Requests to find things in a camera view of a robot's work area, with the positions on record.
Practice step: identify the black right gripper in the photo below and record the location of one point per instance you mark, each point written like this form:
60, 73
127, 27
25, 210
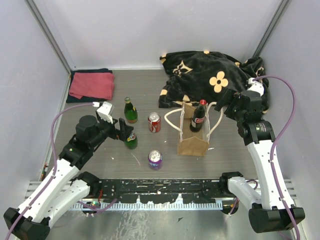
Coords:
227, 96

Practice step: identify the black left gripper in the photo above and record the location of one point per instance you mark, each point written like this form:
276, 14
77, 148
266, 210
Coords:
125, 130

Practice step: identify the green bottle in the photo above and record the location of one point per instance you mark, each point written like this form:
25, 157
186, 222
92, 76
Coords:
131, 140
130, 112

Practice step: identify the glass cola bottle red cap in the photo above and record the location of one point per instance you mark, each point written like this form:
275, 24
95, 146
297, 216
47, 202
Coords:
198, 116

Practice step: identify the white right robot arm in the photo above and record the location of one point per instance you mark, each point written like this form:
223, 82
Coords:
272, 209

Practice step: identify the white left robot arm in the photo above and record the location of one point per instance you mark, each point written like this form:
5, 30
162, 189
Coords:
35, 217

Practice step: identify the red cola can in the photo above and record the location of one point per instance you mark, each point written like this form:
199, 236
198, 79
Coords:
154, 122

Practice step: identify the purple soda can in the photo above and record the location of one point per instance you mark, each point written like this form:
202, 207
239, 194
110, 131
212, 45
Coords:
155, 159

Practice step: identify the black floral fleece blanket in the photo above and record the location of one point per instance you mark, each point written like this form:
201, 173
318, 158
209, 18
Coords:
204, 75

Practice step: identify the pink folded cloth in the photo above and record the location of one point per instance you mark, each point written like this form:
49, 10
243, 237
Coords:
98, 85

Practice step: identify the dark teal folded cloth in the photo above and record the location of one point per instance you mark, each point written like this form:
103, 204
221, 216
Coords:
71, 99

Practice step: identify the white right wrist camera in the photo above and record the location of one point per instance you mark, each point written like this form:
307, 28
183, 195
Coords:
255, 86

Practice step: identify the white slotted cable duct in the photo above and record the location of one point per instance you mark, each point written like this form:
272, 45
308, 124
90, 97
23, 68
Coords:
176, 206

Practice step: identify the black mounting base rail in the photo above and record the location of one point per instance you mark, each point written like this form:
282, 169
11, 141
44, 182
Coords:
159, 191

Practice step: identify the aluminium frame rail front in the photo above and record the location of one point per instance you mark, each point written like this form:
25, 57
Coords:
33, 185

